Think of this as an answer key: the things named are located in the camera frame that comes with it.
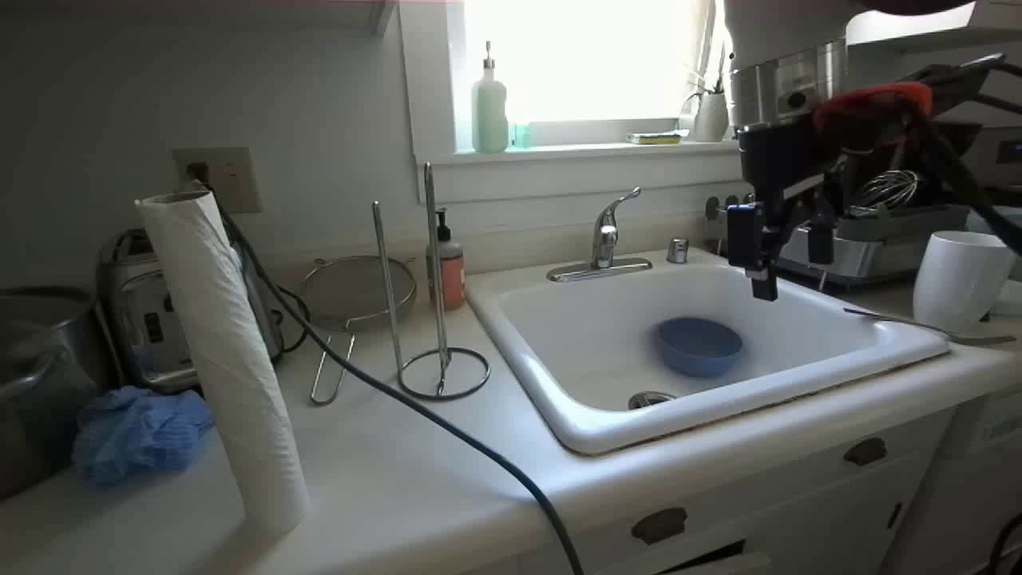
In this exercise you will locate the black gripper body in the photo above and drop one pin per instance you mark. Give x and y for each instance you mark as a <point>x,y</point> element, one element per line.
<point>782,163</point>

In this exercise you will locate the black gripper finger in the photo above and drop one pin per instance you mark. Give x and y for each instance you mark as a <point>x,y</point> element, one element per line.
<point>821,233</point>
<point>759,252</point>

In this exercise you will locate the chrome sink faucet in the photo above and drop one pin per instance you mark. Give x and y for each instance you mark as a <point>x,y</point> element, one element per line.
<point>606,241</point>

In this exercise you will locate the metal dish rack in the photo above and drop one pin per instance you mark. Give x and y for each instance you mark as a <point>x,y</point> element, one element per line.
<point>882,252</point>

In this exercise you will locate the metal whisk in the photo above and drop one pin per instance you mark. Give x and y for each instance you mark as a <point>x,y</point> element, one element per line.
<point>893,194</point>

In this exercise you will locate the white plant pot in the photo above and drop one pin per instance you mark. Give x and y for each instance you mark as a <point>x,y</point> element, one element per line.
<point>708,116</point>

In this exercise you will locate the blue bowl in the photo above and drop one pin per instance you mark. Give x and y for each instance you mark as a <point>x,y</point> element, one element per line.
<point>697,351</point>

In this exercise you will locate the yellow green sponge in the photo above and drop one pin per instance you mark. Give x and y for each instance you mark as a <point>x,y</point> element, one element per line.
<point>660,138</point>

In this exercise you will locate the white mug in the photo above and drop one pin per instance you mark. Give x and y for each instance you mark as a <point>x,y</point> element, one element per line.
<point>958,278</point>

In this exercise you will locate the metal sink drain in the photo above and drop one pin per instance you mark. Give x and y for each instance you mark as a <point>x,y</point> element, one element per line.
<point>650,401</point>

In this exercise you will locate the white kitchen sink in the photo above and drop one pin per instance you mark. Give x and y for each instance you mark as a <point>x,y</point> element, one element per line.
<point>576,341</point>

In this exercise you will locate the bright kitchen window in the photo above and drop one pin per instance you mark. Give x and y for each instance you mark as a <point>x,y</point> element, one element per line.
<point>578,64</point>

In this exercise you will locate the small teal cup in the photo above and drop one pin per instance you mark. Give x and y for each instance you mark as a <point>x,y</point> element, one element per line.
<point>522,134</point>

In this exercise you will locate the green dish soap bottle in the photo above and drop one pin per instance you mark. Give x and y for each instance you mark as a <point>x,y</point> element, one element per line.
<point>491,113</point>

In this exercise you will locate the orange soap pump bottle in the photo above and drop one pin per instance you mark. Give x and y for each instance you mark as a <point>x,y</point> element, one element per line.
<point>451,276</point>

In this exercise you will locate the metal mesh strainer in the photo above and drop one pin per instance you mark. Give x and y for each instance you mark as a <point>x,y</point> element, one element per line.
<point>354,288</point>

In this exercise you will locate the white paper towel roll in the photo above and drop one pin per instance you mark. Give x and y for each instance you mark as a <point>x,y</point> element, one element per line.
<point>234,362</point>

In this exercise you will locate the silver toaster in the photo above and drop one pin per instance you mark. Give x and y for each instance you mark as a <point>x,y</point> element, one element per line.
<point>147,321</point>

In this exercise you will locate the blue bath loofah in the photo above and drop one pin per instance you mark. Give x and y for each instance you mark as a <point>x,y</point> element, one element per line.
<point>138,436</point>

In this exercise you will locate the beige wall outlet plate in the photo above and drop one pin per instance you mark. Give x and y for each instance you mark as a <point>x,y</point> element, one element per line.
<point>237,176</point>

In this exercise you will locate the white wall cabinet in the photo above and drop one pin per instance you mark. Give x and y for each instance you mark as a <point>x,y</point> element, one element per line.
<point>193,10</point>

